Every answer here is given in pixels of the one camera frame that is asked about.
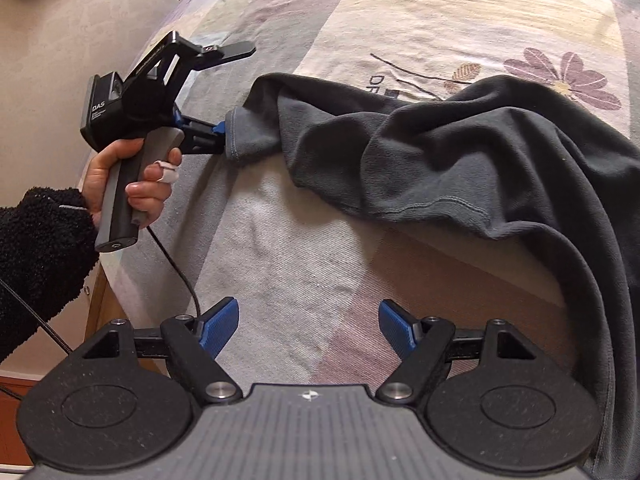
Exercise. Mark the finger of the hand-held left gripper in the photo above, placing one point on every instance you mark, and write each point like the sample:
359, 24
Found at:
220, 52
200, 137

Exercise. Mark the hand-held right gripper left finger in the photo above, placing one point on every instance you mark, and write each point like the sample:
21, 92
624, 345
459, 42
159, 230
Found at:
220, 327

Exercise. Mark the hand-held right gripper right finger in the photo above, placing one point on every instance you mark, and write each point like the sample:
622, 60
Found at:
397, 327

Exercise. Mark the dark grey pants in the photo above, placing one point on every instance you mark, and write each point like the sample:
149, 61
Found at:
450, 160

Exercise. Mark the person's left forearm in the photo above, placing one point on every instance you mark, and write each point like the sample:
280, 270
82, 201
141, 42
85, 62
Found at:
40, 260

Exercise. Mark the person's left hand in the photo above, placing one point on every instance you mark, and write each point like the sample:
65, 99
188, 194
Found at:
102, 172

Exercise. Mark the patchwork floral bedsheet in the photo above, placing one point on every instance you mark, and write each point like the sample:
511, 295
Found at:
310, 260

